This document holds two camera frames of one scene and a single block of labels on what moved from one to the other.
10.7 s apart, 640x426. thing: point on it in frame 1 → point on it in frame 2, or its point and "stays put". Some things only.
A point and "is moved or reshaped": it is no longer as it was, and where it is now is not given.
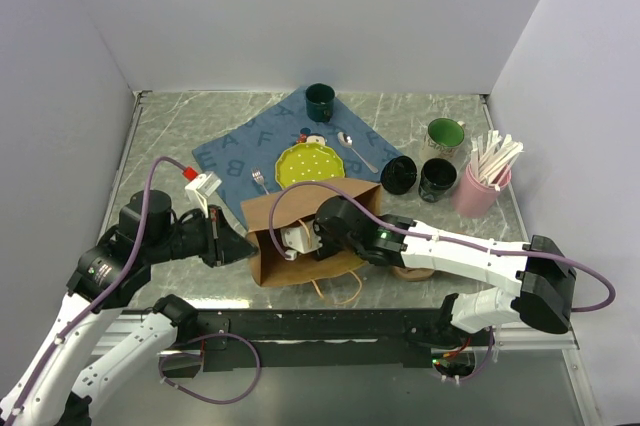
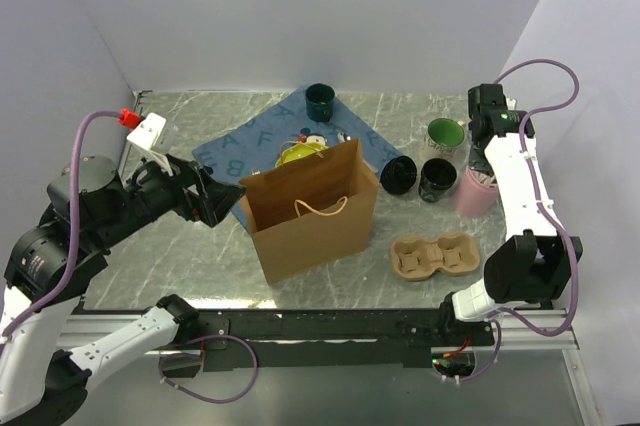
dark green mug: (319, 102) stays put
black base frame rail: (384, 337) stays put
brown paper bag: (284, 238) is moved or reshaped
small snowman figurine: (307, 137) stays put
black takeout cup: (437, 177) stays put
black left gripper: (224, 243) → (211, 202)
